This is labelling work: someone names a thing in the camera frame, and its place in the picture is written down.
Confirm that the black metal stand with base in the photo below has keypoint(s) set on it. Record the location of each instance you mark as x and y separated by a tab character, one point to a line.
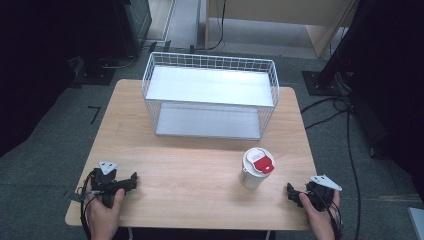
336	63

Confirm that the light wooden furniture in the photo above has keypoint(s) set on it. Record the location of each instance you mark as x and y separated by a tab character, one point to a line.
283	13

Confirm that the person's left hand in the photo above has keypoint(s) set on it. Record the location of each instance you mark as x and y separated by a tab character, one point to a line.
102	216

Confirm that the person's right hand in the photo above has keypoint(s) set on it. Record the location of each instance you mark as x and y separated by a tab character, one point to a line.
317	218

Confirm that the white cup with red lid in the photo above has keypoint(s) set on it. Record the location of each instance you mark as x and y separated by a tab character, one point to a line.
256	168

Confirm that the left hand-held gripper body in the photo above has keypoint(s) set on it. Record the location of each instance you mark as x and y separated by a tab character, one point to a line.
106	182

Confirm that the dark cabinet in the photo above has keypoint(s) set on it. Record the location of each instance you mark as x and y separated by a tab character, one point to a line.
131	25

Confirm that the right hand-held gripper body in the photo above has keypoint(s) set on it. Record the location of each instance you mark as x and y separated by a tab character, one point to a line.
320	194

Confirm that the pale grey box corner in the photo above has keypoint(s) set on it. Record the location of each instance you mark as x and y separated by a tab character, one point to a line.
416	221

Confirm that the black flat stand base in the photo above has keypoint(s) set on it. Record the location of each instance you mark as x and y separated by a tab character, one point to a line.
92	75

